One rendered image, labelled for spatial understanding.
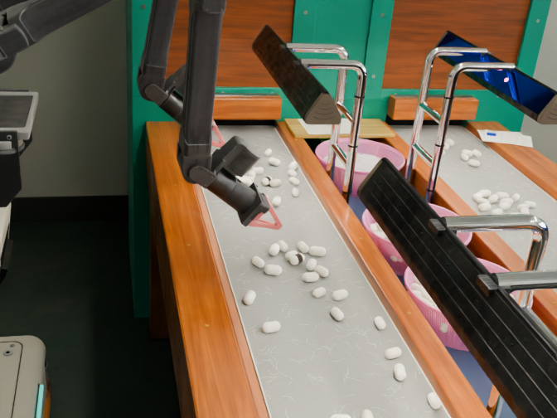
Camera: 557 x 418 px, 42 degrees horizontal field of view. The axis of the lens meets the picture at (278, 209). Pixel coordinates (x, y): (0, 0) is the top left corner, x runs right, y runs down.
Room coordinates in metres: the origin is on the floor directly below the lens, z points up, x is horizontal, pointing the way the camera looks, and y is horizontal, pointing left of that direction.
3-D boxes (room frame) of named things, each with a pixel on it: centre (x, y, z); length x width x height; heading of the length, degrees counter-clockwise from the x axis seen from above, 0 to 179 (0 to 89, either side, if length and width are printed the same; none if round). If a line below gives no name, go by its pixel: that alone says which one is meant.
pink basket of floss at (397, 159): (2.02, -0.23, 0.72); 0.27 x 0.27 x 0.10
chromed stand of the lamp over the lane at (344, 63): (1.80, -0.08, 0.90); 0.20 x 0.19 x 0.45; 15
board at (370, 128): (2.23, -0.17, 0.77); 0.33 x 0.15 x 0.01; 105
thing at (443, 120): (1.90, -0.47, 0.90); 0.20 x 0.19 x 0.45; 15
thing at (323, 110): (1.78, 0.00, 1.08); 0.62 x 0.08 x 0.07; 15
